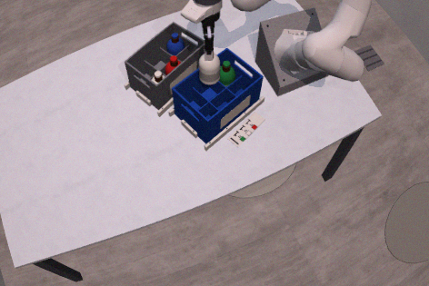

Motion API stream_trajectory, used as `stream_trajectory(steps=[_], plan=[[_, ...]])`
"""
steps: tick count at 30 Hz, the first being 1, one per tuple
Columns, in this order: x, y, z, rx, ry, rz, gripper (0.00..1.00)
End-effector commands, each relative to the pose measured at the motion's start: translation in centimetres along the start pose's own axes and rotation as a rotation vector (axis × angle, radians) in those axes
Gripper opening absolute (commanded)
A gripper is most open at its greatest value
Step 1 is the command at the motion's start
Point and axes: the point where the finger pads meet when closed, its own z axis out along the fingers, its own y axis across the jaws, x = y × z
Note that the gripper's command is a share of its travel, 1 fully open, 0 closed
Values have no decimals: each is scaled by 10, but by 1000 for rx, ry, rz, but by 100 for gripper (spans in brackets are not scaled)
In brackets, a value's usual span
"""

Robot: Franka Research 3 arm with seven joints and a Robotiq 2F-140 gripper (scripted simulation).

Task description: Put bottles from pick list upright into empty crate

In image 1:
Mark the green bottle with pale green label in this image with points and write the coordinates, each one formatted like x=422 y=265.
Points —
x=227 y=75

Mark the white bottle with grey label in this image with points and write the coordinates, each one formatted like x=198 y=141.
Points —
x=209 y=71

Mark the white paper pick list strip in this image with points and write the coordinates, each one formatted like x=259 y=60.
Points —
x=244 y=131

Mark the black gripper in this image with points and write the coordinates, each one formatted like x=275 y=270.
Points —
x=208 y=26

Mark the red bottle with pink label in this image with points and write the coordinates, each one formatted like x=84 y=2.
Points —
x=172 y=64

